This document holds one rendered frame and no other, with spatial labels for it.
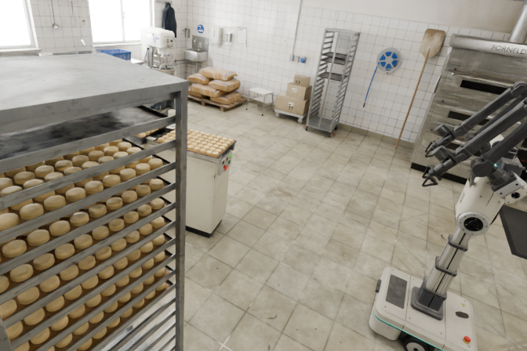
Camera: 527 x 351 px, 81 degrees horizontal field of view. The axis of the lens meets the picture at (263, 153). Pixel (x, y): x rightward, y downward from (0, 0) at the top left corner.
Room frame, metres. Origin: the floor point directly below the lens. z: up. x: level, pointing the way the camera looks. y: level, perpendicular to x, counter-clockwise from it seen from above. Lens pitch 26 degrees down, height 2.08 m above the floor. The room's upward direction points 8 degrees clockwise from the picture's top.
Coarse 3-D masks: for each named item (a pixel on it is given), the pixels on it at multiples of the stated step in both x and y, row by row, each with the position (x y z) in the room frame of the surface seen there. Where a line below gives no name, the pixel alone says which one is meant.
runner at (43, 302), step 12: (168, 228) 0.97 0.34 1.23; (144, 240) 0.87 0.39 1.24; (120, 252) 0.79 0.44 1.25; (108, 264) 0.75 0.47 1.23; (84, 276) 0.68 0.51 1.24; (60, 288) 0.62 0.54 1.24; (72, 288) 0.65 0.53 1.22; (48, 300) 0.59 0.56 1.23; (24, 312) 0.54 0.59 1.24; (12, 324) 0.52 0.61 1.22
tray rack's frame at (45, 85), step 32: (0, 64) 0.89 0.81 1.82; (32, 64) 0.94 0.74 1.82; (64, 64) 0.99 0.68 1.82; (96, 64) 1.05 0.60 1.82; (128, 64) 1.12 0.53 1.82; (0, 96) 0.64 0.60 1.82; (32, 96) 0.67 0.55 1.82; (64, 96) 0.70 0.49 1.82; (96, 96) 0.74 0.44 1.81; (128, 96) 0.82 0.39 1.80; (0, 320) 0.48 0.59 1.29
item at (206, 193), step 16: (144, 144) 2.44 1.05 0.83; (192, 160) 2.31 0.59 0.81; (160, 176) 2.39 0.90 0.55; (192, 176) 2.31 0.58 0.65; (208, 176) 2.28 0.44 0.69; (224, 176) 2.48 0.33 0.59; (192, 192) 2.31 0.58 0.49; (208, 192) 2.27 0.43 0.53; (224, 192) 2.51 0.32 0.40; (192, 208) 2.31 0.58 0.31; (208, 208) 2.27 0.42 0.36; (224, 208) 2.54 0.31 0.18; (192, 224) 2.31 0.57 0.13; (208, 224) 2.27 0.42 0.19
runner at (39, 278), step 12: (156, 216) 0.92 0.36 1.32; (132, 228) 0.83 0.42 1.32; (108, 240) 0.76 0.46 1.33; (84, 252) 0.69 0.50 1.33; (60, 264) 0.63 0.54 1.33; (72, 264) 0.66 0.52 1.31; (36, 276) 0.58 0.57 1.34; (48, 276) 0.60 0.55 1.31; (12, 288) 0.54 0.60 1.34; (24, 288) 0.56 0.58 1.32; (0, 300) 0.51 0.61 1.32
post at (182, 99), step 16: (176, 80) 0.99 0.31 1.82; (176, 96) 0.99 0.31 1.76; (176, 112) 0.99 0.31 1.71; (176, 128) 0.99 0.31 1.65; (176, 144) 0.99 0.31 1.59; (176, 160) 0.99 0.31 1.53; (176, 176) 0.99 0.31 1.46; (176, 192) 0.99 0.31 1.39; (176, 208) 0.99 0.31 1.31; (176, 224) 0.99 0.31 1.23; (176, 240) 0.99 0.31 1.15; (176, 256) 0.99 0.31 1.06; (176, 272) 0.99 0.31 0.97; (176, 288) 0.99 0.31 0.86; (176, 304) 0.99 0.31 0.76; (176, 320) 0.99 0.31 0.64; (176, 336) 0.99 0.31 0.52
